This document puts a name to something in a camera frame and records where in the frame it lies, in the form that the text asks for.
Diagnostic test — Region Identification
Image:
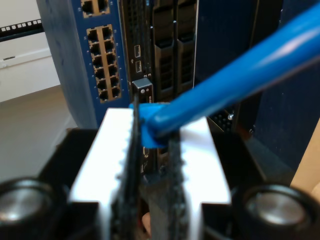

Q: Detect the blue network cable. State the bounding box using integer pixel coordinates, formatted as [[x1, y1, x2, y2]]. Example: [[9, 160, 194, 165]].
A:
[[128, 2, 320, 148]]

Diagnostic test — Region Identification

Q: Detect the brown paper mailer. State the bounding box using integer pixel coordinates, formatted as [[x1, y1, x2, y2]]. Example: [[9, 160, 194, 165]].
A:
[[289, 138, 320, 201]]

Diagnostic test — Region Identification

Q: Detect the dark blue box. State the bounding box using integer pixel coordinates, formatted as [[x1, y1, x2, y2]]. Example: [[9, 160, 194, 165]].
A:
[[254, 0, 320, 187]]

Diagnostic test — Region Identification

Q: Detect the black rack server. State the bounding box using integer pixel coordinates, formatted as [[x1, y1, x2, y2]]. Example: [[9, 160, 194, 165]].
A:
[[119, 0, 198, 181]]

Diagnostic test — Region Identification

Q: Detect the black perforated rack post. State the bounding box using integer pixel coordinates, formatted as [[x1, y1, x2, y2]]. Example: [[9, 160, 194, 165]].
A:
[[0, 18, 45, 43], [208, 106, 253, 143]]

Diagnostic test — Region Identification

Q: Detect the blue network switch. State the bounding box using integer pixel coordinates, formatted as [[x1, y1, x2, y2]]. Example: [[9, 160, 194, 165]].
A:
[[36, 0, 131, 128]]

